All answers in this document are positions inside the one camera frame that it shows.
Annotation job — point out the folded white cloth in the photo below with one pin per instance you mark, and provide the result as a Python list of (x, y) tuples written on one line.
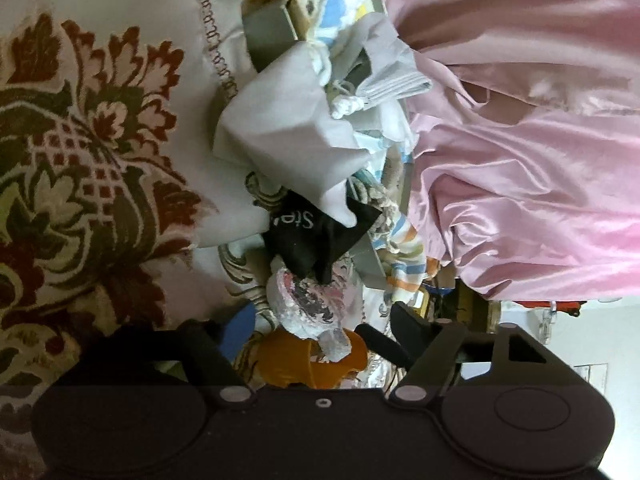
[(390, 60)]

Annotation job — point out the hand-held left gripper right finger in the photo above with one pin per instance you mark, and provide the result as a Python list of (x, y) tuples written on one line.
[(407, 325)]

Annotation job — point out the floral bedsheet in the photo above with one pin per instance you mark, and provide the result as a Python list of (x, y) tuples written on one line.
[(100, 160)]

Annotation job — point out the blue white crocheted cloth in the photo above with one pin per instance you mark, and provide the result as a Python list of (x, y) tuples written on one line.
[(335, 10)]

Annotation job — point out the striped sock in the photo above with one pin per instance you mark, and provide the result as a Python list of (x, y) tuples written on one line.
[(405, 255)]

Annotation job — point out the black printed cloth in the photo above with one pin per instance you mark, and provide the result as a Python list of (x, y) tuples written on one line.
[(310, 245)]

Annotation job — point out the pink white patterned cloth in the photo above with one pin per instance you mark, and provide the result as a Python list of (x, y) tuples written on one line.
[(305, 305)]

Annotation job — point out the pink satin curtain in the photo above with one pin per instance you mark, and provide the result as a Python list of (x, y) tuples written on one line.
[(525, 160)]

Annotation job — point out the orange cloth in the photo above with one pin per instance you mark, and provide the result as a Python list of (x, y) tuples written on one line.
[(290, 360)]

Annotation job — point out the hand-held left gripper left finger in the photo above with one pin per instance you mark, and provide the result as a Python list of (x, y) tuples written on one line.
[(240, 330)]

